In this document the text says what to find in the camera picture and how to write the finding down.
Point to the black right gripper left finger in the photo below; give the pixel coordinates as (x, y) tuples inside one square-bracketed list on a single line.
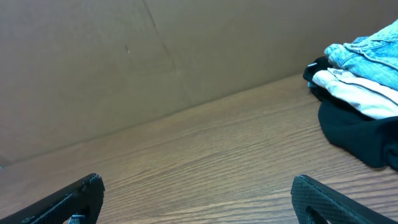
[(79, 202)]

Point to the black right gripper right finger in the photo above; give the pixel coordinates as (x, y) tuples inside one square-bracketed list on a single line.
[(316, 203)]

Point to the beige trousers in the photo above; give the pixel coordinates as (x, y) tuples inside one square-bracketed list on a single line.
[(368, 97)]

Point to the light blue denim shorts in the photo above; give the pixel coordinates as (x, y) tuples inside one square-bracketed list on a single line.
[(373, 57)]

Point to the black garment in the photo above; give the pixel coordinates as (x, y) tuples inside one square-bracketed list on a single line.
[(373, 141)]

